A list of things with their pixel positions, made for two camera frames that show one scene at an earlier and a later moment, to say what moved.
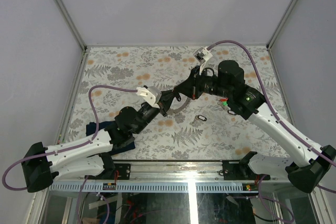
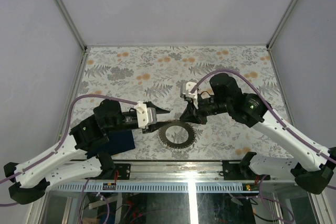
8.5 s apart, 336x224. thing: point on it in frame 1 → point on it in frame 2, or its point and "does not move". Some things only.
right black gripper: (191, 86) → (196, 117)
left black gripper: (166, 100) → (154, 127)
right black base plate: (233, 170) does not move
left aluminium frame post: (66, 14) does not move
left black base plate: (124, 169) does not move
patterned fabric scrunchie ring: (177, 106) → (163, 137)
